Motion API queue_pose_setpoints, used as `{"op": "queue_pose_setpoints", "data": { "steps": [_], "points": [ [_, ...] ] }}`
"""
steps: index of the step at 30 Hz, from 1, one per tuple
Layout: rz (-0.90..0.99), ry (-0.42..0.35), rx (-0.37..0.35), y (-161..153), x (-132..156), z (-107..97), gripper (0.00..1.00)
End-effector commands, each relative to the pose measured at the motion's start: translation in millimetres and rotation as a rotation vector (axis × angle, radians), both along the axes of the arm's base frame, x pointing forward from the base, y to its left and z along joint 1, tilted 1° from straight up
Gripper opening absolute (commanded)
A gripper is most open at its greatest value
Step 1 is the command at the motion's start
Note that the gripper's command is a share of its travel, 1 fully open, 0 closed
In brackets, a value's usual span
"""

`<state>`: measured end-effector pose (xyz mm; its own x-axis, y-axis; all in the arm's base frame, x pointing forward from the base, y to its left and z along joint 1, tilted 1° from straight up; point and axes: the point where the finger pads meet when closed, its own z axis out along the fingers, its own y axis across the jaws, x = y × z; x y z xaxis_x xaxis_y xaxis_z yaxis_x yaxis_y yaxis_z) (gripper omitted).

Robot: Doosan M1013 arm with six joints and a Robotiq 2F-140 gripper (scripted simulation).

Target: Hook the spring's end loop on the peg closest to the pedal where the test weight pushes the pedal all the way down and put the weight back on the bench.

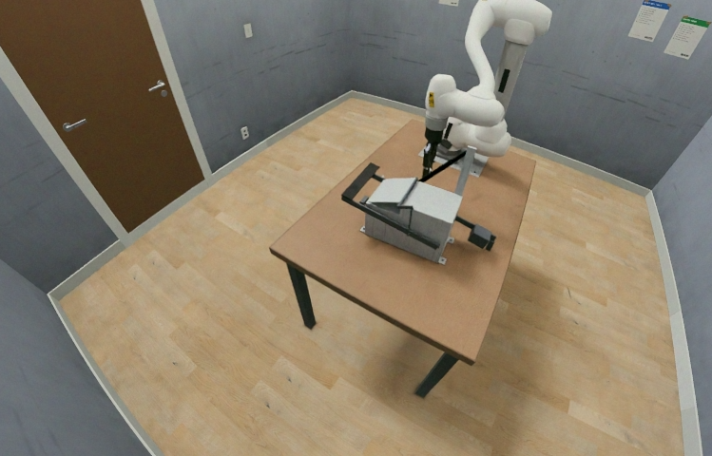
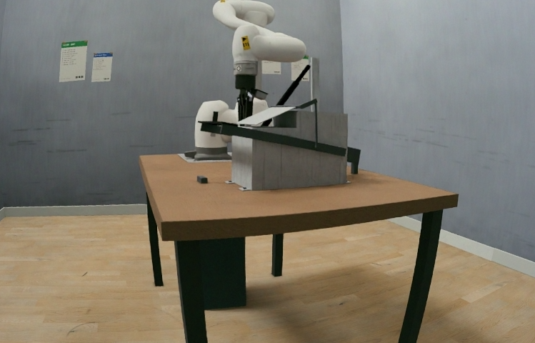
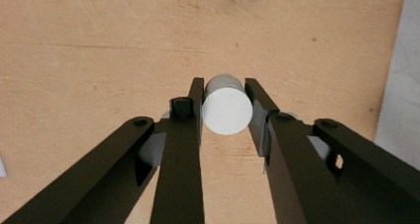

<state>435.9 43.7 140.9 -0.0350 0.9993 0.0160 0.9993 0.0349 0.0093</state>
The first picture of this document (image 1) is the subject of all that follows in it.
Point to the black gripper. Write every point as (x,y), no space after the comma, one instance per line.
(433,137)

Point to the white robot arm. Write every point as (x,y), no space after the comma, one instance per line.
(522,21)

